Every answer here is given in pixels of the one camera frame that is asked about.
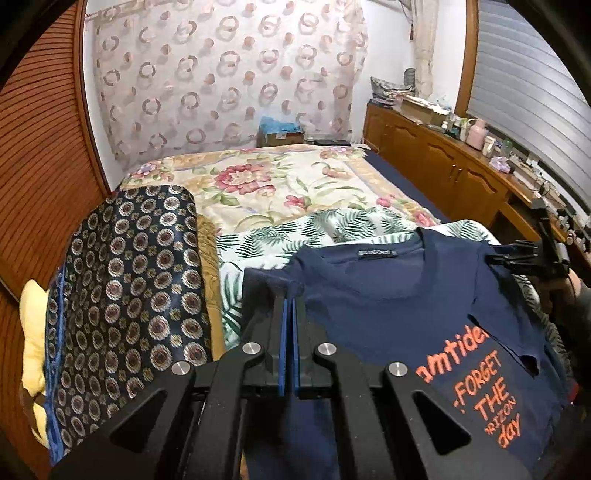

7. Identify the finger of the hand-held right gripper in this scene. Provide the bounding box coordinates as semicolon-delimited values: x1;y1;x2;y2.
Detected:
494;241;540;259
485;256;542;278

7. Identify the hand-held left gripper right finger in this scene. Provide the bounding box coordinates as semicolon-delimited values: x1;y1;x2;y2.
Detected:
288;281;534;480

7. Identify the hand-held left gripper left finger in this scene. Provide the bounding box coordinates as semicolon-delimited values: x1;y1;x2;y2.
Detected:
48;268;291;480

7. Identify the navy printed t-shirt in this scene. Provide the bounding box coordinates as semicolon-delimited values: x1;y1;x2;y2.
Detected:
242;227;578;480

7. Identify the person's right hand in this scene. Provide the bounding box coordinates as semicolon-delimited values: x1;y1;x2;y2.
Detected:
542;271;583;319

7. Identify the golden patterned folded quilt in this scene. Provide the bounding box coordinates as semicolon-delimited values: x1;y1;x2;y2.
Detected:
196;215;227;361

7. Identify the white leaf-print quilt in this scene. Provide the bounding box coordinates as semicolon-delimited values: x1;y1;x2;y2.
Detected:
217;208;568;352

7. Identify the wooden sideboard cabinet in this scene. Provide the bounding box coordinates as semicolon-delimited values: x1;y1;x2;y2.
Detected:
362;102;591;268

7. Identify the pink thermos jug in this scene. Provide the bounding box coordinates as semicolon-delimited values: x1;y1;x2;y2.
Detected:
466;119;488;149

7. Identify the navy bed sheet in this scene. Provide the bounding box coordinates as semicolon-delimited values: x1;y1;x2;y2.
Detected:
365;150;451;224

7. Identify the dark circle-patterned pillow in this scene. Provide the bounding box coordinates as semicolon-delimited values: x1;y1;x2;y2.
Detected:
44;185;215;467

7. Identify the floral blanket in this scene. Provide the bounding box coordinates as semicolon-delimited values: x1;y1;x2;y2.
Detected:
121;143;451;236

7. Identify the open cardboard box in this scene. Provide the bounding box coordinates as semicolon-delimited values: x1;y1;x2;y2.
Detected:
399;98;446;125

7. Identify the pile of folded fabrics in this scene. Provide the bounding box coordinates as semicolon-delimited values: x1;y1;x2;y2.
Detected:
370;68;419;104

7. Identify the small cardboard box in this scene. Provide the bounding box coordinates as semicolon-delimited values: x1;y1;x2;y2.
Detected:
256;130;305;148

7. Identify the beige tied curtain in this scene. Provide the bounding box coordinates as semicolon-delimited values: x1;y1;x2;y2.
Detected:
409;0;439;100

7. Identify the yellow plush toy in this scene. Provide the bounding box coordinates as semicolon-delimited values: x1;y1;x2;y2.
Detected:
18;279;49;448

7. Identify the sheer circle-print curtain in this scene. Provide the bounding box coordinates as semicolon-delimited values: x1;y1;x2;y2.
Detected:
85;0;370;169

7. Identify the wooden louvered wardrobe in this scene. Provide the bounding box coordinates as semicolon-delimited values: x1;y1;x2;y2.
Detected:
0;0;114;462

